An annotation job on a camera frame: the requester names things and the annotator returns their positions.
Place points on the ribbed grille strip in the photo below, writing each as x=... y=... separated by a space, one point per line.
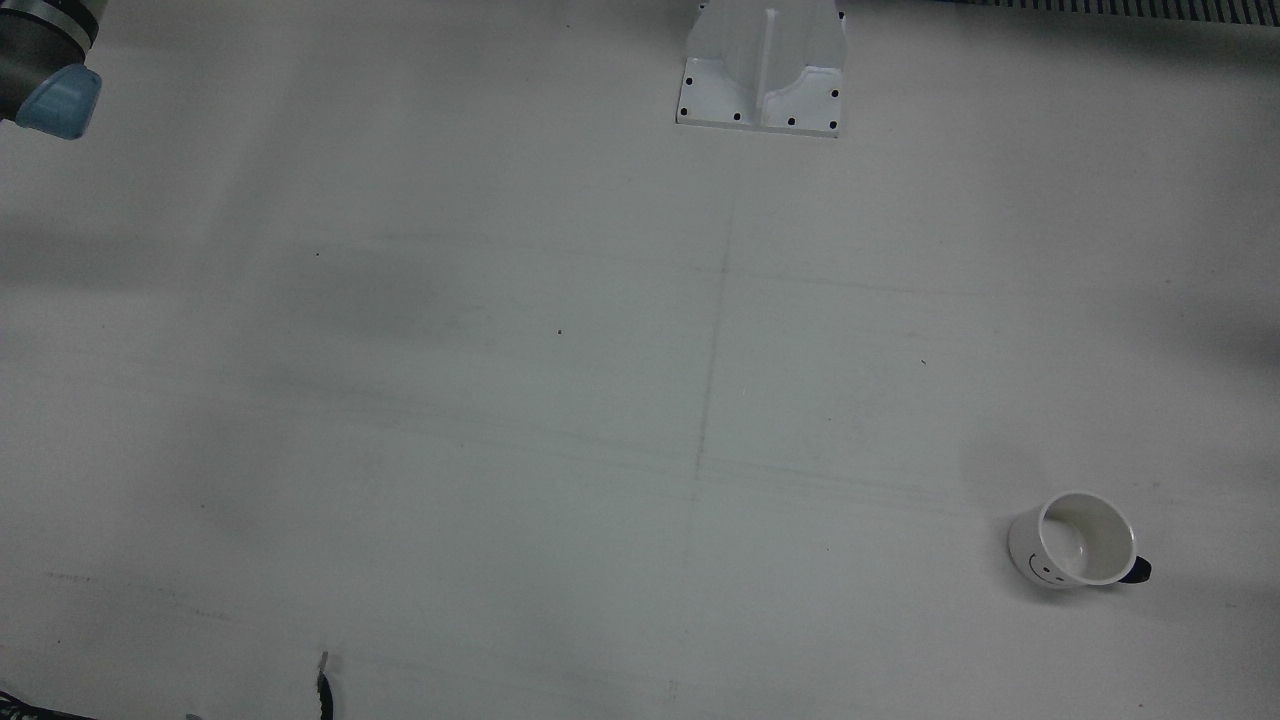
x=1140 y=8

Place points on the black object at table corner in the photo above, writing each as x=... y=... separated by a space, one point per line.
x=25 y=708

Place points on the white smiley face mug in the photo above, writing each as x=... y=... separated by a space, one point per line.
x=1075 y=560

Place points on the white metal mounting bracket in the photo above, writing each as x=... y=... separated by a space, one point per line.
x=765 y=75

